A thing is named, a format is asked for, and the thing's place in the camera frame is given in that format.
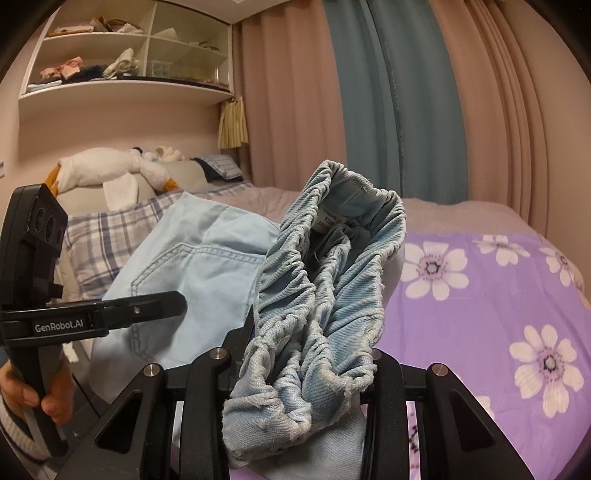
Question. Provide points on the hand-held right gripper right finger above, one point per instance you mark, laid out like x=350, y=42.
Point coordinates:
x=392, y=379

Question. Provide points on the pink curtain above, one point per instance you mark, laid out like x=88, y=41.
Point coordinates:
x=498, y=115
x=286, y=92

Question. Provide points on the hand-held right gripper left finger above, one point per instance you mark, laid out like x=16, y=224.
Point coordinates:
x=212, y=374

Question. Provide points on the clear plastic basket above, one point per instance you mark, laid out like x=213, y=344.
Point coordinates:
x=160, y=68

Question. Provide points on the pink bow cloth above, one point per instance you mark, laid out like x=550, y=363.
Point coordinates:
x=64, y=68

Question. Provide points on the cream crumpled cloth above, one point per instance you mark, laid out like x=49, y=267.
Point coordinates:
x=121, y=62

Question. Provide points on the white folded cloth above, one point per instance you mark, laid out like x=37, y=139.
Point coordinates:
x=121, y=191

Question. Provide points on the person's left forearm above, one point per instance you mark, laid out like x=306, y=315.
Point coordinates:
x=14, y=438

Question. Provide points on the dark blue folded clothes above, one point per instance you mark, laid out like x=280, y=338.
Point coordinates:
x=90, y=74

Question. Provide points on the small white plush toy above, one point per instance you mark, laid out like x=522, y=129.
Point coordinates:
x=159, y=153

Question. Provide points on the teal curtain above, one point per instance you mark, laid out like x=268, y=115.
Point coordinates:
x=392, y=92

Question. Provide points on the blue striped pillow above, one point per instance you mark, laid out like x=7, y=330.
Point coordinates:
x=224, y=166

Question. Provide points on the white wall shelf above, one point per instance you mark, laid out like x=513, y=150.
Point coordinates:
x=115, y=98

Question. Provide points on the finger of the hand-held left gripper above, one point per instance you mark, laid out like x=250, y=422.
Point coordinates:
x=147, y=309

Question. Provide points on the plaid pillow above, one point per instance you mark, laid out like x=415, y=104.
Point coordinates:
x=101, y=230

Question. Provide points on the person's left hand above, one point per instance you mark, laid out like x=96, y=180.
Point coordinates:
x=18, y=392

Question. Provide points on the purple floral blanket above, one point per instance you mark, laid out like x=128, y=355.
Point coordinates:
x=485, y=295

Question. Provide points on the light blue pants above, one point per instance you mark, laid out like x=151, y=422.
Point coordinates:
x=314, y=323

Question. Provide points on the white stuffed goose toy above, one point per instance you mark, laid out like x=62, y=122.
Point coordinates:
x=92, y=168

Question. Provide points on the pile of mixed clothes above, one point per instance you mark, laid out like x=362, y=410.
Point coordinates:
x=97, y=26

